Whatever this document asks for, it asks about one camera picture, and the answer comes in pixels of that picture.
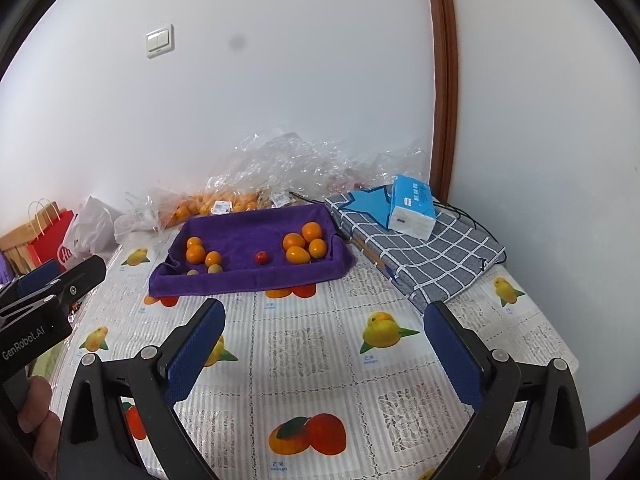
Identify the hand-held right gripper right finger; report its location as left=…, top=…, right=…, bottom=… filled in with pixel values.
left=423, top=301, right=590, bottom=480

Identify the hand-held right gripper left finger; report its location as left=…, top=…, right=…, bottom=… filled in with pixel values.
left=60, top=297, right=227, bottom=480

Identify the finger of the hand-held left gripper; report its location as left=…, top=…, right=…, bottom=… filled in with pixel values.
left=0, top=259, right=61, bottom=306
left=50, top=255, right=107, bottom=311

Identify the purple towel lined tray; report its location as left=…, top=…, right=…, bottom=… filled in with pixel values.
left=148, top=204, right=357, bottom=299

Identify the person's left hand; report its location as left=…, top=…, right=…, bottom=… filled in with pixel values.
left=15, top=377, right=63, bottom=476

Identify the red paper bag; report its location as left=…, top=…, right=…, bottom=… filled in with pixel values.
left=27, top=200, right=76, bottom=273

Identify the wooden crate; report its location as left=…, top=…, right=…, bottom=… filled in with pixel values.
left=0, top=230, right=38, bottom=278

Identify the white plastic bag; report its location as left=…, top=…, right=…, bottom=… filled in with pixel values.
left=65, top=196, right=123, bottom=256

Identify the empty clear plastic bag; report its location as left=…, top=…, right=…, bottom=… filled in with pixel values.
left=114, top=187, right=176, bottom=246

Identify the grey checked folded blanket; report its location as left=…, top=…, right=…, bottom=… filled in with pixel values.
left=325, top=187, right=506, bottom=316

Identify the fruit printed lace tablecloth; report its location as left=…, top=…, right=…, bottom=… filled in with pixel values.
left=27, top=240, right=581, bottom=480

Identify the blue white tissue pack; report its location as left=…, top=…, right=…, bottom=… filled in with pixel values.
left=387, top=175, right=437, bottom=241

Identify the clear bag of oranges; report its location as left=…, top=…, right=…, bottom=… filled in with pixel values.
left=170, top=187, right=261, bottom=226

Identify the blue star paper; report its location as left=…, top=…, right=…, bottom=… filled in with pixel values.
left=345, top=185, right=401, bottom=231

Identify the brown wooden baseboard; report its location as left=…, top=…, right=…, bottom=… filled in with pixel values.
left=586, top=400, right=632, bottom=448

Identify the crumpled clear plastic wrap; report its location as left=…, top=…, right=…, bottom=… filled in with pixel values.
left=207, top=132, right=431, bottom=201

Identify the black cable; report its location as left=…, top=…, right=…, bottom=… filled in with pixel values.
left=432, top=200, right=507, bottom=266

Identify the white light switch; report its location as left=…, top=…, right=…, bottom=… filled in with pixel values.
left=145, top=25, right=176, bottom=60

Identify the brown wooden door frame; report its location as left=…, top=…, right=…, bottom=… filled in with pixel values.
left=422, top=0, right=460, bottom=201

